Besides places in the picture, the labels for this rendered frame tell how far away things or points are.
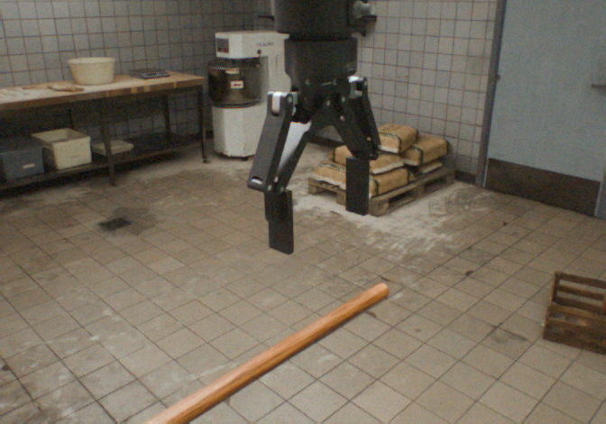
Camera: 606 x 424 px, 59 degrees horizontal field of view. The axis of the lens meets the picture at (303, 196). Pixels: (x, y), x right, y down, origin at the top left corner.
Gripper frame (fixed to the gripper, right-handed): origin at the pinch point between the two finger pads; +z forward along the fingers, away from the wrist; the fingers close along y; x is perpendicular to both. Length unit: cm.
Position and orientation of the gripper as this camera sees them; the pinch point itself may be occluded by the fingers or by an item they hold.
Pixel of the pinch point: (322, 221)
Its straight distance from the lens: 61.3
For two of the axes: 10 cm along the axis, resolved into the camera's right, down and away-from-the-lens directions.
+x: -7.5, -2.1, 6.2
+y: 6.6, -2.7, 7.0
